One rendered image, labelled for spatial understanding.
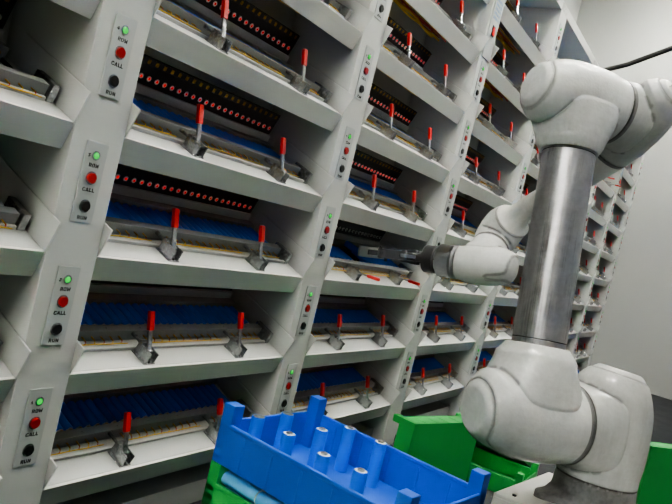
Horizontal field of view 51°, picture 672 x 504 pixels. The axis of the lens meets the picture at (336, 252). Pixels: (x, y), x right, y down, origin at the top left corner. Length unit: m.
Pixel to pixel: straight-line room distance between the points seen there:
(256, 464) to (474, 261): 1.05
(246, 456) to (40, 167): 0.52
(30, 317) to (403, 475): 0.58
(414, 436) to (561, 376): 0.70
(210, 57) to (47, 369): 0.58
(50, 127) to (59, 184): 0.08
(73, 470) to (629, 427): 0.99
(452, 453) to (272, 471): 1.23
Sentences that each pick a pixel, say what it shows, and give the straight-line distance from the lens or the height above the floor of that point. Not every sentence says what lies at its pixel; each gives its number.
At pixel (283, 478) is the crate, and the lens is 0.91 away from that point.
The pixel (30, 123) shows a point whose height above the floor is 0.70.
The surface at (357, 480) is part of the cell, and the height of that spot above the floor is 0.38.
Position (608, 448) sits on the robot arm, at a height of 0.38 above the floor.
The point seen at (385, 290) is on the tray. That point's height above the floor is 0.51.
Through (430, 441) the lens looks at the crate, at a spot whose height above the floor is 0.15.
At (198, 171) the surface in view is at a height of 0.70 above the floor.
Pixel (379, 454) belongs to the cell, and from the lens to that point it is 1.01.
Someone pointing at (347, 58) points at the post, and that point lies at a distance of 1.68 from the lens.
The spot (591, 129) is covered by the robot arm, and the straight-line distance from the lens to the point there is 1.41.
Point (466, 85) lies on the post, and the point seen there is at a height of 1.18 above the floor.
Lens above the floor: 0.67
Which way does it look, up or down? 2 degrees down
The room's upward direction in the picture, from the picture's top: 14 degrees clockwise
